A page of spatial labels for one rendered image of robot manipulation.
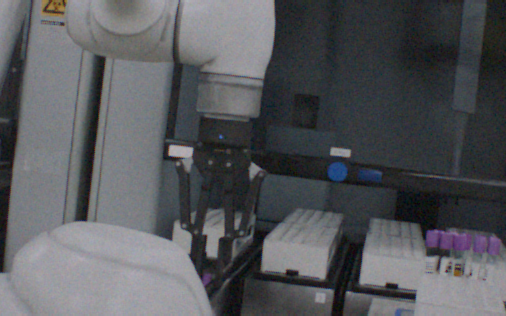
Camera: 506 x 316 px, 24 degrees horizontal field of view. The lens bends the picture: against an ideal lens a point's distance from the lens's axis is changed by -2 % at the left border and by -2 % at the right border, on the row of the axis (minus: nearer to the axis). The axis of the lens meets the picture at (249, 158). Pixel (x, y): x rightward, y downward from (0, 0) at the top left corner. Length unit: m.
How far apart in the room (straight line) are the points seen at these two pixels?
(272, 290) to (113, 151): 0.35
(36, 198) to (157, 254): 1.17
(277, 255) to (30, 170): 0.43
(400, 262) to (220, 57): 0.44
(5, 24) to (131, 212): 0.95
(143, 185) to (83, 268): 1.14
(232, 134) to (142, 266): 0.87
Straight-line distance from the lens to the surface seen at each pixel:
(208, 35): 1.65
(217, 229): 1.93
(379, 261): 1.85
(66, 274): 0.80
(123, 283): 0.79
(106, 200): 1.95
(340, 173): 1.85
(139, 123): 1.93
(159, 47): 1.67
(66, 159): 1.96
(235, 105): 1.66
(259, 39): 1.66
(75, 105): 1.95
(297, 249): 1.85
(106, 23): 1.64
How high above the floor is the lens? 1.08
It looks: 3 degrees down
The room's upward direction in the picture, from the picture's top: 7 degrees clockwise
